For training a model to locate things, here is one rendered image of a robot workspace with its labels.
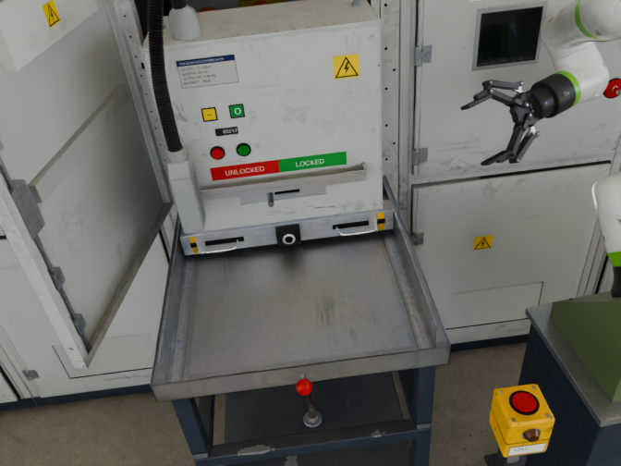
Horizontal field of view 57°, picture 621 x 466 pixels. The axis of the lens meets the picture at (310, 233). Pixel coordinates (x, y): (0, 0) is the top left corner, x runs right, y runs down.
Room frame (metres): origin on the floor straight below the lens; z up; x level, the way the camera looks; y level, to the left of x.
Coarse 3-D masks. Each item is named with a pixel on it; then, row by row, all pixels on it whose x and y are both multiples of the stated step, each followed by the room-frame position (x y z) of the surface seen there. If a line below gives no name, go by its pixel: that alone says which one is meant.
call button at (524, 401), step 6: (516, 396) 0.60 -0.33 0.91; (522, 396) 0.60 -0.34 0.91; (528, 396) 0.60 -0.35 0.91; (516, 402) 0.58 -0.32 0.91; (522, 402) 0.58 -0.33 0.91; (528, 402) 0.58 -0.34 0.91; (534, 402) 0.58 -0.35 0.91; (522, 408) 0.57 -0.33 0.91; (528, 408) 0.57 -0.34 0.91; (534, 408) 0.57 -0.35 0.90
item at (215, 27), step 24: (312, 0) 1.38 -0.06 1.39; (336, 0) 1.36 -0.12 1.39; (360, 0) 1.34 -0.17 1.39; (168, 24) 1.31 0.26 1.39; (216, 24) 1.27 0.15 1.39; (240, 24) 1.26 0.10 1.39; (264, 24) 1.24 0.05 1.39; (288, 24) 1.22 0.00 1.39; (312, 24) 1.20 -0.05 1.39; (336, 24) 1.17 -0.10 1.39; (360, 24) 1.17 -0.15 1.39; (144, 48) 1.16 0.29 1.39
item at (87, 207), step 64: (0, 0) 1.03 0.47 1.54; (64, 0) 1.21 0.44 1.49; (0, 64) 1.00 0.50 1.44; (64, 64) 1.18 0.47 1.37; (0, 128) 0.93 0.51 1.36; (64, 128) 1.10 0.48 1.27; (128, 128) 1.37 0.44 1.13; (0, 192) 0.83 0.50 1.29; (64, 192) 1.02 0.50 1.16; (128, 192) 1.27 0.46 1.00; (64, 256) 0.94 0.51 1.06; (128, 256) 1.17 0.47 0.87; (64, 320) 0.83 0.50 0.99
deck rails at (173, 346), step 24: (384, 192) 1.29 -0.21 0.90; (384, 240) 1.14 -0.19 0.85; (192, 264) 1.12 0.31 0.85; (408, 264) 1.00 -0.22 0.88; (192, 288) 1.04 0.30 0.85; (408, 288) 0.95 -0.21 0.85; (168, 312) 0.91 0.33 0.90; (408, 312) 0.88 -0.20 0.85; (168, 336) 0.86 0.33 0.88; (432, 336) 0.79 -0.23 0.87; (168, 360) 0.81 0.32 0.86
